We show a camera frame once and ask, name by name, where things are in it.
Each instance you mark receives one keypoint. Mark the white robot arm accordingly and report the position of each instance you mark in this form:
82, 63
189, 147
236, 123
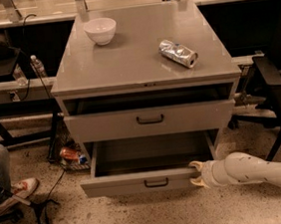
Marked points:
236, 168

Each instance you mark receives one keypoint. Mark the black tripod stand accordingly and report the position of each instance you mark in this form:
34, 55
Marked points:
38, 208

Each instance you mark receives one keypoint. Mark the crushed silver can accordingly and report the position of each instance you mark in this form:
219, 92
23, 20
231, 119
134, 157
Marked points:
178, 53

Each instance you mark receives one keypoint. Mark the grey top drawer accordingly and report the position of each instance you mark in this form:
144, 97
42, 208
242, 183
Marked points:
149, 113

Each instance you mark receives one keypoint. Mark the grey drawer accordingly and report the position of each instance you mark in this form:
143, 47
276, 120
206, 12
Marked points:
149, 113
147, 163

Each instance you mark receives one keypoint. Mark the black table leg frame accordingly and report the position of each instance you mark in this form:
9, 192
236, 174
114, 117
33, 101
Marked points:
24, 108

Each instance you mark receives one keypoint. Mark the clear plastic bottle behind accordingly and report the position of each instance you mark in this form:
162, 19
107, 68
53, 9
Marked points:
19, 76

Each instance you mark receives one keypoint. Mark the orange bottle on floor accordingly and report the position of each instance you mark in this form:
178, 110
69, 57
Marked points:
72, 156

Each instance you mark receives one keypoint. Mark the grey metal drawer cabinet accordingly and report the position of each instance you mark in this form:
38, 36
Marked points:
132, 63

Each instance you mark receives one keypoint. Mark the black office chair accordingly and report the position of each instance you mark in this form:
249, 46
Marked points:
276, 99

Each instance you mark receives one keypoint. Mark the clear water bottle white cap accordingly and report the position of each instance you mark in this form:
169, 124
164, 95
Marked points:
38, 67

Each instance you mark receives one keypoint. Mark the white ceramic bowl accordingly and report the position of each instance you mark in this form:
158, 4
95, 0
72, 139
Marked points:
101, 30

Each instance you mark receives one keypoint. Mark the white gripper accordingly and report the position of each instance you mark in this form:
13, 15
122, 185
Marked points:
209, 174

